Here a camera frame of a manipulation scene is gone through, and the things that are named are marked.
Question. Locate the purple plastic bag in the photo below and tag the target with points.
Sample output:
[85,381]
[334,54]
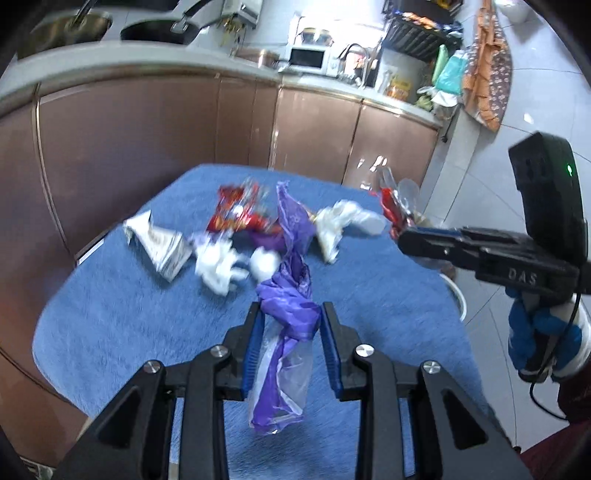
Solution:
[280,389]

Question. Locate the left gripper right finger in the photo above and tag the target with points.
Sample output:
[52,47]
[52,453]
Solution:
[451,437]

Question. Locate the white milk carton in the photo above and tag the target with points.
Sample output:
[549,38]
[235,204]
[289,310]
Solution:
[167,250]

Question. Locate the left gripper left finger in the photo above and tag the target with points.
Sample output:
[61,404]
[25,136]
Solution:
[131,437]

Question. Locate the teal plastic bag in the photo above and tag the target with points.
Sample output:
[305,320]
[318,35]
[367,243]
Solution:
[450,80]

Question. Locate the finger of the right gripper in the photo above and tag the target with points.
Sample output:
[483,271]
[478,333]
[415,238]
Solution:
[477,234]
[465,254]

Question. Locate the white tissue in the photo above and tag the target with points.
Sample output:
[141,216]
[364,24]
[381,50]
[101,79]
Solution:
[330,223]

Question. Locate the copper pot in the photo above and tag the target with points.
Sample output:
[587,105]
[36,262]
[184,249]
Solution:
[260,57]

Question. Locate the clear plastic bag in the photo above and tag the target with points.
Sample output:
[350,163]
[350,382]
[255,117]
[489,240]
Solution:
[263,264]

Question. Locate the brass wok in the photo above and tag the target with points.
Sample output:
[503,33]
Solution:
[85,25]

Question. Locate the red snack bag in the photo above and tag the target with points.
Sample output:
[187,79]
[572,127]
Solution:
[242,207]

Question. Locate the black wok pan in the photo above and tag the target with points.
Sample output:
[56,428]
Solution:
[180,31]

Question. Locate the white water heater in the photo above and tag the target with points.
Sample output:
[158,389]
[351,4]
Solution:
[247,11]

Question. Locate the white plastic bag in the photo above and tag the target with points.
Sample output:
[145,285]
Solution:
[218,265]

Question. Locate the white microwave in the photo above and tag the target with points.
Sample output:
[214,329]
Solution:
[313,60]

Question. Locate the brown kitchen cabinets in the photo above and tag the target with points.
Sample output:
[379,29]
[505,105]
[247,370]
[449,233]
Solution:
[81,150]

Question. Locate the clear red wrapper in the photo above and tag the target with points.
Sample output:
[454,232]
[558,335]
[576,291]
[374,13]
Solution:
[398,200]

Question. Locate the right blue white gloved hand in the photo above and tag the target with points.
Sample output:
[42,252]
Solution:
[529,321]

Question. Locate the blue fluffy table cloth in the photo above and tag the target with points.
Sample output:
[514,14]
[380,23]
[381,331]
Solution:
[114,313]

